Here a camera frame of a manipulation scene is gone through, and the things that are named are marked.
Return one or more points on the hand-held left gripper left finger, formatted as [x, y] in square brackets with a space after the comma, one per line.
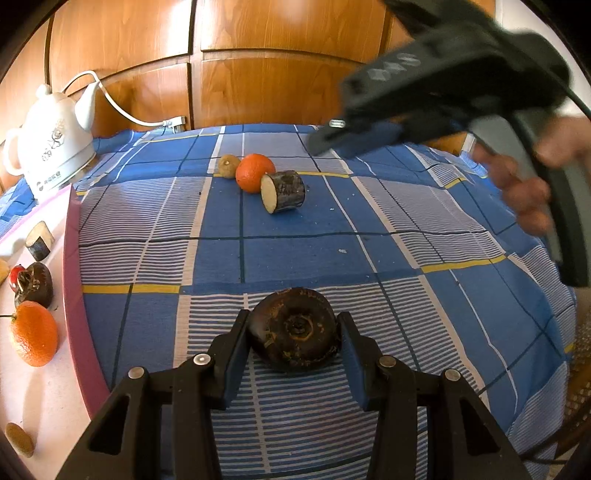
[240, 360]

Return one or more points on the yellow fruit piece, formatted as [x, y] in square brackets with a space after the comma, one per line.
[3, 271]

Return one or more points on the blue checked tablecloth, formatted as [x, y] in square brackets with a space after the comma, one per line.
[323, 258]

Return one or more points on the small tan oval fruit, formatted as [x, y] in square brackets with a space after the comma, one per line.
[21, 439]

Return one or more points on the white plug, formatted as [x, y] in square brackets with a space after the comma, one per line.
[174, 122]

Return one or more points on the person's right hand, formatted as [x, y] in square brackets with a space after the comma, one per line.
[521, 194]

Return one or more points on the wicker chair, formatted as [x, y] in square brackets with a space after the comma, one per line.
[579, 406]

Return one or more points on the large orange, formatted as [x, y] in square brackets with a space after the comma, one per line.
[253, 171]

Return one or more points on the white electric kettle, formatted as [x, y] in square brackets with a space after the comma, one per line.
[51, 143]

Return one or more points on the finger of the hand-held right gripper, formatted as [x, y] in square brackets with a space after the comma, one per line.
[351, 136]

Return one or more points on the small red tomato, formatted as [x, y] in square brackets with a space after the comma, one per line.
[16, 276]

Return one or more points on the small brown round fruit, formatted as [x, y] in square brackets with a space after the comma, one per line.
[228, 166]

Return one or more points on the pink tray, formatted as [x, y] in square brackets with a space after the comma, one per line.
[55, 392]

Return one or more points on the wooden wardrobe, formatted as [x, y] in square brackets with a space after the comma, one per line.
[277, 83]

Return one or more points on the orange with stem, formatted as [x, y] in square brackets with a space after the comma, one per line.
[34, 332]

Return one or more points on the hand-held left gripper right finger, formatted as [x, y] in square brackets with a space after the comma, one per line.
[353, 369]

